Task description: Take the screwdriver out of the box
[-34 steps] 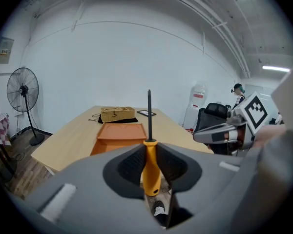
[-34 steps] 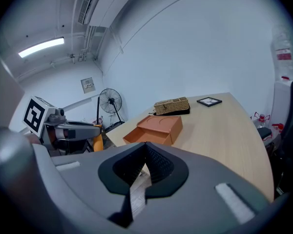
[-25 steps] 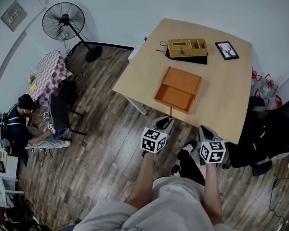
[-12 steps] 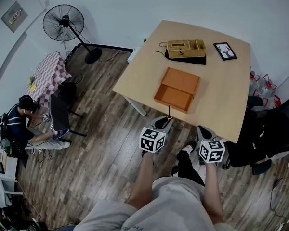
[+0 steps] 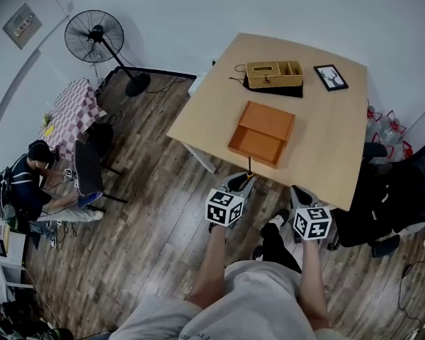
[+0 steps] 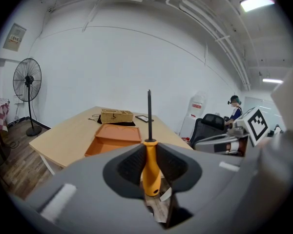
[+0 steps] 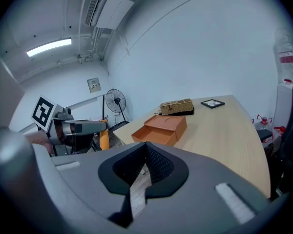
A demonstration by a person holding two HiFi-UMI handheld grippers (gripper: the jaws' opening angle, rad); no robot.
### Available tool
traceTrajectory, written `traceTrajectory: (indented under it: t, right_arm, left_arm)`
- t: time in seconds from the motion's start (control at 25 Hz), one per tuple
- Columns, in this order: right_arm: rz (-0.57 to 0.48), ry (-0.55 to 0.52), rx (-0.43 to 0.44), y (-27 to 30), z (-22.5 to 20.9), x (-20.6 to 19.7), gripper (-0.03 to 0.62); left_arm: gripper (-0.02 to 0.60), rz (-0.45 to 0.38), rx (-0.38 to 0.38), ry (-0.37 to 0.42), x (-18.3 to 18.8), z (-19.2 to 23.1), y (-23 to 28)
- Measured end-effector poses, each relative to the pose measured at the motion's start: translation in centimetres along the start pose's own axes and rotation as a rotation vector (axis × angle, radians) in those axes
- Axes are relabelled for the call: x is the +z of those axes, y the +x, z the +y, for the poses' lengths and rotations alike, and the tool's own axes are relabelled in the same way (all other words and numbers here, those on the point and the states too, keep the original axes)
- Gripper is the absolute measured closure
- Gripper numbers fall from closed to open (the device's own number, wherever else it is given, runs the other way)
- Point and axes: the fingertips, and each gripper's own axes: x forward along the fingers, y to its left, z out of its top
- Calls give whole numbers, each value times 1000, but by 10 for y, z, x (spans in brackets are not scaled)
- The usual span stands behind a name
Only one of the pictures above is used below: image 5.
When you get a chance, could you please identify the person's black trouser legs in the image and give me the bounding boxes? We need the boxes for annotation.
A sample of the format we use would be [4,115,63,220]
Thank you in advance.
[260,221,302,274]

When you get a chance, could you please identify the clear water jug red handle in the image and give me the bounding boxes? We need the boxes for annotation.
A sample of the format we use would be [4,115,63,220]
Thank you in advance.
[384,110,407,141]
[370,131,395,159]
[400,140,414,161]
[365,99,384,134]

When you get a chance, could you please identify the black standing fan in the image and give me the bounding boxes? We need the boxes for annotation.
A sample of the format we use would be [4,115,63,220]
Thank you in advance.
[64,9,152,98]

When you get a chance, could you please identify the black power adapter cable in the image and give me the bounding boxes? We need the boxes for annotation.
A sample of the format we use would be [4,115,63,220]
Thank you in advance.
[398,262,425,327]

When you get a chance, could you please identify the black framed antler picture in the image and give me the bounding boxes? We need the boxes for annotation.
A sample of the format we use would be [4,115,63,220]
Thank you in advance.
[313,63,350,93]

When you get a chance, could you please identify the person's right forearm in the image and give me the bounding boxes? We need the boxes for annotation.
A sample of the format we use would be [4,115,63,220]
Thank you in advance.
[296,241,330,329]

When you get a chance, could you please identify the grey wall electrical panel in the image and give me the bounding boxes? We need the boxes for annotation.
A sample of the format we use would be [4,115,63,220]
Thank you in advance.
[2,2,43,51]

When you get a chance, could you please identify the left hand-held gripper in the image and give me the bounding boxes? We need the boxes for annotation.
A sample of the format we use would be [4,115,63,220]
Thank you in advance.
[204,171,257,234]

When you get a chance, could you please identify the light wooden table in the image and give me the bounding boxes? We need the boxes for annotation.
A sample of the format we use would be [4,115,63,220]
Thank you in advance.
[166,32,369,213]

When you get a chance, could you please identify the woven wicker basket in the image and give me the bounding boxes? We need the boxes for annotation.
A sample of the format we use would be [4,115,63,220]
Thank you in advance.
[246,60,304,90]

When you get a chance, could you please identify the black office chair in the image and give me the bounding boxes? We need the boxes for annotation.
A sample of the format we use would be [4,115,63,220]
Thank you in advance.
[327,131,425,259]

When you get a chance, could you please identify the checkered cloth covered table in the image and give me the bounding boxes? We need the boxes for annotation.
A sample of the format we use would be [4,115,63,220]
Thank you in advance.
[38,78,108,162]

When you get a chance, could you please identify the person's grey shirt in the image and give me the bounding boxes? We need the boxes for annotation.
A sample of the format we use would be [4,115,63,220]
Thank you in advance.
[108,260,341,340]

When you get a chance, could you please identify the person's left forearm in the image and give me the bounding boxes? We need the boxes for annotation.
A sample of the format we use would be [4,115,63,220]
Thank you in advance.
[186,225,242,310]

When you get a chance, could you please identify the white shelf unit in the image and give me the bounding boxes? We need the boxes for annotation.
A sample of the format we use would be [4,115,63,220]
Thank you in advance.
[0,198,35,306]

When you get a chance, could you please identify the orange box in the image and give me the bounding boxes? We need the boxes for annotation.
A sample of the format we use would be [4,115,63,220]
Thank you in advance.
[227,100,297,170]

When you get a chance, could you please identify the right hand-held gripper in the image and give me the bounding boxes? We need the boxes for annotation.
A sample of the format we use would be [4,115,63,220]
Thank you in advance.
[290,185,333,246]

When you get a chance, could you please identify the black round stool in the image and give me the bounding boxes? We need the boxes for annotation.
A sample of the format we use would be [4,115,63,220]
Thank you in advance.
[88,110,123,176]

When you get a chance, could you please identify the black chair blue seat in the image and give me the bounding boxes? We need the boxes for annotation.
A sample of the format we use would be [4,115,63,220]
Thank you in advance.
[74,140,129,212]

